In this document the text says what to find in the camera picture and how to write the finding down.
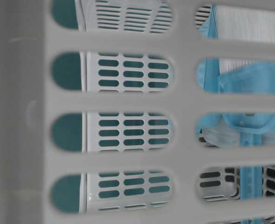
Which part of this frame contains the white plastic shopping basket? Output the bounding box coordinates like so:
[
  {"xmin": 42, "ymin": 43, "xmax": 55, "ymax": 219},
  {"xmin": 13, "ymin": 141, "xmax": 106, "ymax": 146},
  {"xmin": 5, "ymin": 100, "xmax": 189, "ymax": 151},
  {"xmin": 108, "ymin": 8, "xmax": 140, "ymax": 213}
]
[{"xmin": 0, "ymin": 0, "xmax": 275, "ymax": 224}]

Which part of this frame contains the blue white hand brush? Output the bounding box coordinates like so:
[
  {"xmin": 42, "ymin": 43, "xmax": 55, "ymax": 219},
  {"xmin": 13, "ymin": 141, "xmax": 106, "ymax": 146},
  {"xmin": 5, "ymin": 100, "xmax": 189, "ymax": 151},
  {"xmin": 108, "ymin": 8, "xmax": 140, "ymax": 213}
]
[{"xmin": 195, "ymin": 4, "xmax": 275, "ymax": 224}]

